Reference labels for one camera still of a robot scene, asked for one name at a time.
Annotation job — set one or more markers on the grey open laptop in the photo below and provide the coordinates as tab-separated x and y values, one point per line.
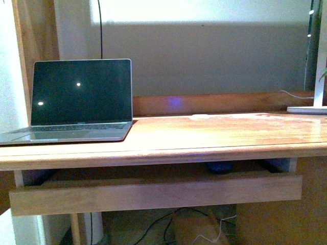
78	101

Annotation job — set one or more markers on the wooden pull-out drawer tray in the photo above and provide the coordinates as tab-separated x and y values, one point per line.
132	194

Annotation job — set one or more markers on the wooden rolling stool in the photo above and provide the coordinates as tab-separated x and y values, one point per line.
199	230

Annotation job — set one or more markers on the wooden desk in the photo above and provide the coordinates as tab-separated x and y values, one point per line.
191	128

